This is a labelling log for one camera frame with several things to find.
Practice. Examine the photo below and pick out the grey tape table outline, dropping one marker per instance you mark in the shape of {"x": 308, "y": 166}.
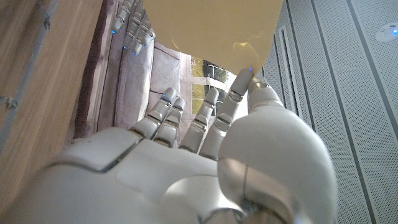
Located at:
{"x": 31, "y": 59}

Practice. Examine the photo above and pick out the gold foil envelope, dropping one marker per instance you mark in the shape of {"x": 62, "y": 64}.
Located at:
{"x": 211, "y": 31}

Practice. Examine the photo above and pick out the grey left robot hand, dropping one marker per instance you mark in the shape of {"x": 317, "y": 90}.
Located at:
{"x": 136, "y": 28}

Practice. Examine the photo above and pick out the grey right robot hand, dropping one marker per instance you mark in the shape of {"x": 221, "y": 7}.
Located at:
{"x": 155, "y": 180}

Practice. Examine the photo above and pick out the round white ceiling sensor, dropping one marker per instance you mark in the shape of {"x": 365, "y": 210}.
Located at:
{"x": 387, "y": 31}

